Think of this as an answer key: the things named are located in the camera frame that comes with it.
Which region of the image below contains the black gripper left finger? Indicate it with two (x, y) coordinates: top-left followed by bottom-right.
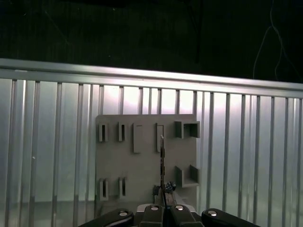
(78, 185), (166, 227)

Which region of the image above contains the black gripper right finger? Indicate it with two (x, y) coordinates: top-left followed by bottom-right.
(165, 181), (258, 227)

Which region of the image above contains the dark RAM stick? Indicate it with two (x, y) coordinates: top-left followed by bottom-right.
(159, 134), (166, 206)

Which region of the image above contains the grey parts rack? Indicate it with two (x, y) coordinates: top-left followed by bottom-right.
(94, 114), (201, 206)

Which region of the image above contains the thin grey cable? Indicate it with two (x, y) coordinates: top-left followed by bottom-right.
(252, 0), (288, 79)

